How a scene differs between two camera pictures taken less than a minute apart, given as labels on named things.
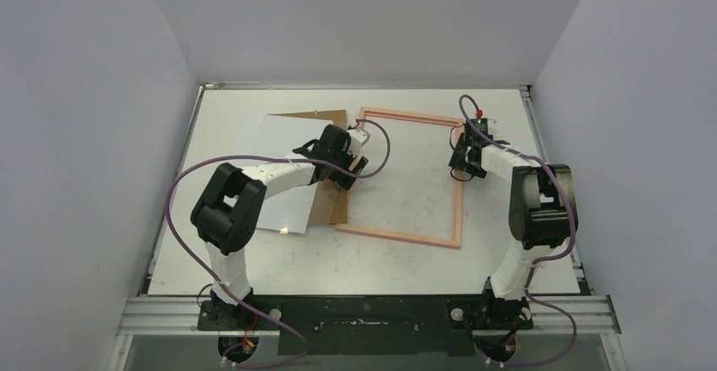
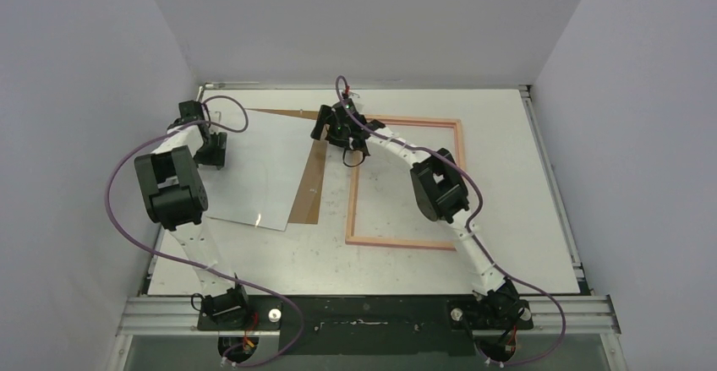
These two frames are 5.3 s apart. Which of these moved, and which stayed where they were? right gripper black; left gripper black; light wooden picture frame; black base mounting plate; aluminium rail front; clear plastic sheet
Moved: light wooden picture frame; clear plastic sheet; left gripper black; right gripper black
Stayed: aluminium rail front; black base mounting plate
